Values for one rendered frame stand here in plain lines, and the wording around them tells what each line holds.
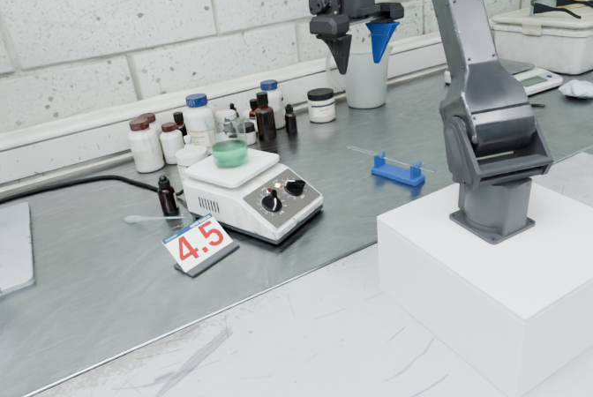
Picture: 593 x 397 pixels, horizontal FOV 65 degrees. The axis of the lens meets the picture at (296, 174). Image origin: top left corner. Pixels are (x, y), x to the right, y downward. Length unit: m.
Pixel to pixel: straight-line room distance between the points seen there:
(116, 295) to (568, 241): 0.55
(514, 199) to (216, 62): 0.88
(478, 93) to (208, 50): 0.83
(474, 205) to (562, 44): 1.04
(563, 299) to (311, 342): 0.26
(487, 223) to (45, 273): 0.62
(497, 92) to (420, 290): 0.22
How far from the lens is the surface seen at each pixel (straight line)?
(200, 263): 0.70
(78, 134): 1.14
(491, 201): 0.51
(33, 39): 1.15
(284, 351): 0.55
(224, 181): 0.73
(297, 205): 0.74
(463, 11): 0.53
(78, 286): 0.75
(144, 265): 0.74
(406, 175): 0.87
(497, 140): 0.50
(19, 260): 0.85
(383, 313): 0.58
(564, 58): 1.53
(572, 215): 0.59
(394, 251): 0.55
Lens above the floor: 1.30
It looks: 26 degrees down
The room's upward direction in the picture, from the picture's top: 7 degrees counter-clockwise
